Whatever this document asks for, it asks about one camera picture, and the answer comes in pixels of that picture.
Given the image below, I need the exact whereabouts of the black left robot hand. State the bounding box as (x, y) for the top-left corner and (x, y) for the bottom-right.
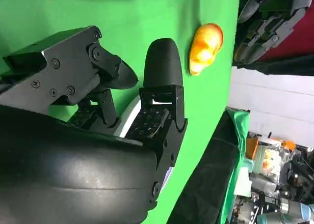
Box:
(233, 0), (314, 65)

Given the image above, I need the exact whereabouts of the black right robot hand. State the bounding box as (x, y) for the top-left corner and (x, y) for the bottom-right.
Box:
(0, 25), (188, 224)

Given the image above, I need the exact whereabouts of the orange and white bread roll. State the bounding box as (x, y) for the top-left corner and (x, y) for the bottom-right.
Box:
(188, 23), (224, 76)

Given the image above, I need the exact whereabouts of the lilac plate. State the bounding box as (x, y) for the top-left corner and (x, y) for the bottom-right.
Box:
(119, 95), (174, 187)

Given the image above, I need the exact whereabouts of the green fabric sheet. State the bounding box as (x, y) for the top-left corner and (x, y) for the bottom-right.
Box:
(222, 108), (251, 224)

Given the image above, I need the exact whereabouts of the orange box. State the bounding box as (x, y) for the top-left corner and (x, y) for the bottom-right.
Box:
(246, 137), (260, 160)

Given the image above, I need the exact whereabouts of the clear bag of toy food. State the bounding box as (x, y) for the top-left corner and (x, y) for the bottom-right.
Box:
(257, 145), (283, 177)

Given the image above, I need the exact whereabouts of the black backdrop curtain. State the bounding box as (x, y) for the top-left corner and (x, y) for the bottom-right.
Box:
(169, 54), (314, 224)

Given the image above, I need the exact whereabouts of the green table cloth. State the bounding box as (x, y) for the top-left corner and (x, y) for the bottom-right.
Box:
(0, 0), (242, 224)

